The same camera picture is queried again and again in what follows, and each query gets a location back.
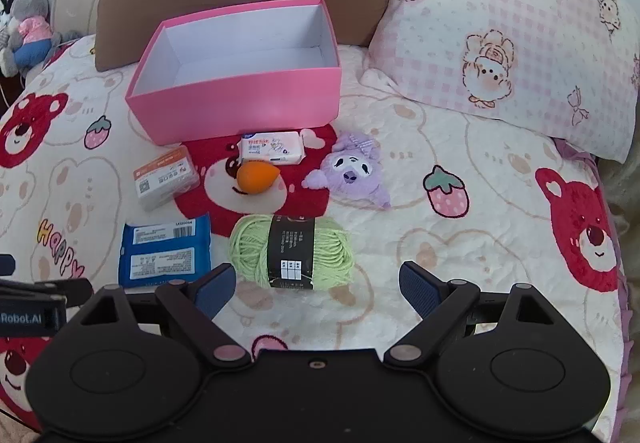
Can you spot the white wet wipes pack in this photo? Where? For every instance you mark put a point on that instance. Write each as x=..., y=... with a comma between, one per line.
x=270, y=148

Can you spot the purple plush toy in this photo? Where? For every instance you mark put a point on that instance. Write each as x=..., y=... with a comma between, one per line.
x=350, y=170

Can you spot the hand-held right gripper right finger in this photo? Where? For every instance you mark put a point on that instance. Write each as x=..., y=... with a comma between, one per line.
x=420, y=293

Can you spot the green yarn ball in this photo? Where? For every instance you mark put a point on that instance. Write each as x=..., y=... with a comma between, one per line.
x=325, y=253

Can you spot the blue wet wipes pack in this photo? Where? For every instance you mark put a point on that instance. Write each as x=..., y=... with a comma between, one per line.
x=160, y=258

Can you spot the bear printed blanket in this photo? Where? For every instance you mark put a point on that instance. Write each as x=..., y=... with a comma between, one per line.
x=475, y=233

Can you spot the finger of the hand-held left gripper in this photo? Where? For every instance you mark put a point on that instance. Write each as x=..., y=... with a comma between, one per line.
x=70, y=293
x=6, y=264

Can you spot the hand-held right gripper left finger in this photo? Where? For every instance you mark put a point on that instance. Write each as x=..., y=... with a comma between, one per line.
x=220, y=285

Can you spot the orange makeup sponge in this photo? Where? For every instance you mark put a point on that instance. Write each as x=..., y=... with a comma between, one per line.
x=257, y=178

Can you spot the pink cardboard box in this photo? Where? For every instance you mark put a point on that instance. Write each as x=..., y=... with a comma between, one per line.
x=240, y=108

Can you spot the grey orange card box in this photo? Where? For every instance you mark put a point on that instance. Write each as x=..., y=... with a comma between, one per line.
x=165, y=178

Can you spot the grey bunny plush toy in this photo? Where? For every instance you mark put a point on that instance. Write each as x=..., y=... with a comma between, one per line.
x=30, y=8

